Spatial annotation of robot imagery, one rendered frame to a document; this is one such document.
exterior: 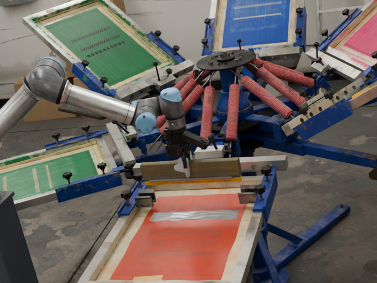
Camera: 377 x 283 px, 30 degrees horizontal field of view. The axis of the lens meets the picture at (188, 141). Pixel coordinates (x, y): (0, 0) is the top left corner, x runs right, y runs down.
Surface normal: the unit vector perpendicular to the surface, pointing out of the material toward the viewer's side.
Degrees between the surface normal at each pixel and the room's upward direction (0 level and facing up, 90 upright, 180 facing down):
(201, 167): 90
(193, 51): 90
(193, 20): 90
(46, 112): 92
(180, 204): 0
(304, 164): 0
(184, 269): 0
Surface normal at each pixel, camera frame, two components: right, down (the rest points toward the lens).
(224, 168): -0.25, 0.41
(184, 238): -0.18, -0.91
